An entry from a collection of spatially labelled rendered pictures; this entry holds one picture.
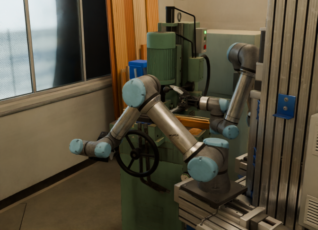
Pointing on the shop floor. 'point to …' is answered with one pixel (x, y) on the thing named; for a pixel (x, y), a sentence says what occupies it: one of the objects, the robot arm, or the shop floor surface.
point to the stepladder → (137, 68)
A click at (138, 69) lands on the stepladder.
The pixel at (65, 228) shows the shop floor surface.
